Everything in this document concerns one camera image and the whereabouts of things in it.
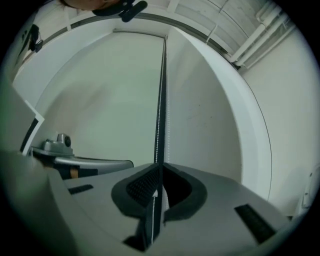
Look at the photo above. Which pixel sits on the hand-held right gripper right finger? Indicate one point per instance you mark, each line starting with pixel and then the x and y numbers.
pixel 220 212

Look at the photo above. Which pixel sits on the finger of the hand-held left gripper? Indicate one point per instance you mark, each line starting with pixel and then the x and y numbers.
pixel 100 165

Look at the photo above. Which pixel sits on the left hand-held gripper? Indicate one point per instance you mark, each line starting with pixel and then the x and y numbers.
pixel 15 117

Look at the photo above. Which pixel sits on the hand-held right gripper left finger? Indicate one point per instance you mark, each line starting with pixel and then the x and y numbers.
pixel 100 205

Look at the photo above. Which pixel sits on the white roller blind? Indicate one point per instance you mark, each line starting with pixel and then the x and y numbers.
pixel 112 100

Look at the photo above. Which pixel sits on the person's face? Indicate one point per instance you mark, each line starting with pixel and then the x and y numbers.
pixel 82 3

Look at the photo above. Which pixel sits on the white ceiling pipe bundle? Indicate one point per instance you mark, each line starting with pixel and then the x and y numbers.
pixel 260 32

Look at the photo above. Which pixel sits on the black wall-mounted device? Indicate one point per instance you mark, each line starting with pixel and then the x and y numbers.
pixel 35 37

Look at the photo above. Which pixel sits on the black head camera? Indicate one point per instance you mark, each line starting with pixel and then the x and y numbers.
pixel 130 11

